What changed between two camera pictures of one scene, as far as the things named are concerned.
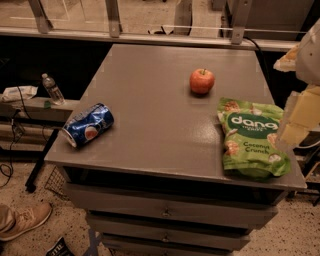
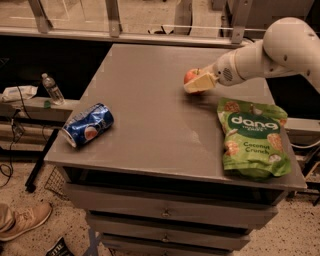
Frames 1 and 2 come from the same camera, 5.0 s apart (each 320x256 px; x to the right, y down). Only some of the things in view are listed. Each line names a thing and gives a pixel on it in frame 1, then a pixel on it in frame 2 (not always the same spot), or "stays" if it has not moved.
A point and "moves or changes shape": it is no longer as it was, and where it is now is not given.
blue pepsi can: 88,125 stays
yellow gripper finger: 302,116 → 201,83
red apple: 201,80 moves or changes shape
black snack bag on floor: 60,248 stays
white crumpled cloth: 12,94 stays
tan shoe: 15,221 stays
